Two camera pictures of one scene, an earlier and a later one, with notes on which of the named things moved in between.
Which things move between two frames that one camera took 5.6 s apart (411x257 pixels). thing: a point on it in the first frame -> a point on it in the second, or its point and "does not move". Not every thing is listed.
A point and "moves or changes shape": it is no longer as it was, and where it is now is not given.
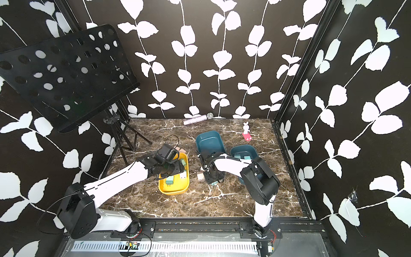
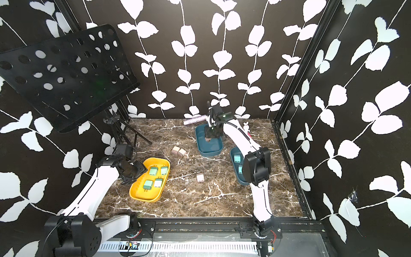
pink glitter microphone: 208,116 does not move
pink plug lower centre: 200,176 does not move
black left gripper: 179,167 -> 142,168
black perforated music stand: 71,78 does not move
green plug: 183,175 moves or changes shape
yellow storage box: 180,186 -> 150,186
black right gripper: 210,180 -> 208,134
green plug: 169,180 -> 147,185
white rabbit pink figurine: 245,134 does not move
